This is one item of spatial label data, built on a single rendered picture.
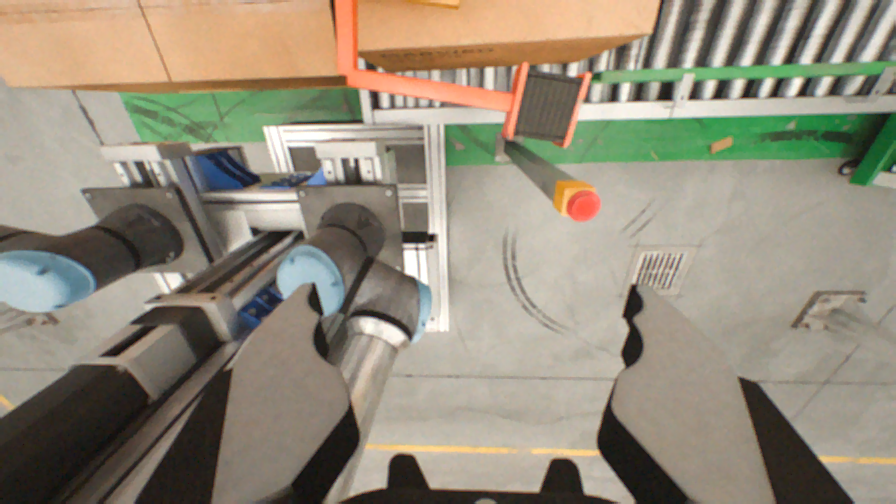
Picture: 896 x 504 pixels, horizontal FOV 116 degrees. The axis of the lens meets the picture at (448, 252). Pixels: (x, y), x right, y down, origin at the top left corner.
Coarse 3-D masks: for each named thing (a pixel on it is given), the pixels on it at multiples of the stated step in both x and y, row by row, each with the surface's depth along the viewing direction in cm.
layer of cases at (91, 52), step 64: (0, 0) 87; (64, 0) 87; (128, 0) 86; (192, 0) 86; (256, 0) 85; (320, 0) 84; (0, 64) 95; (64, 64) 95; (128, 64) 94; (192, 64) 93; (256, 64) 93; (320, 64) 92
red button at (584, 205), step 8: (584, 192) 59; (592, 192) 59; (568, 200) 61; (576, 200) 60; (584, 200) 60; (592, 200) 60; (600, 200) 60; (568, 208) 61; (576, 208) 60; (584, 208) 60; (592, 208) 60; (576, 216) 61; (584, 216) 61; (592, 216) 61
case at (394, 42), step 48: (384, 0) 53; (480, 0) 52; (528, 0) 52; (576, 0) 52; (624, 0) 51; (384, 48) 56; (432, 48) 57; (480, 48) 60; (528, 48) 62; (576, 48) 65
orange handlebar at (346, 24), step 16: (336, 0) 32; (352, 0) 32; (336, 16) 33; (352, 16) 33; (352, 32) 33; (352, 48) 34; (352, 64) 35; (352, 80) 36; (368, 80) 36; (384, 80) 36; (400, 80) 35; (416, 80) 35; (416, 96) 36; (432, 96) 36; (448, 96) 36; (464, 96) 36; (480, 96) 36; (496, 96) 36; (512, 96) 36
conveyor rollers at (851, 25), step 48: (672, 0) 82; (768, 0) 81; (864, 0) 80; (624, 48) 89; (720, 48) 86; (768, 48) 89; (816, 48) 85; (864, 48) 86; (384, 96) 95; (624, 96) 93; (672, 96) 93; (768, 96) 92
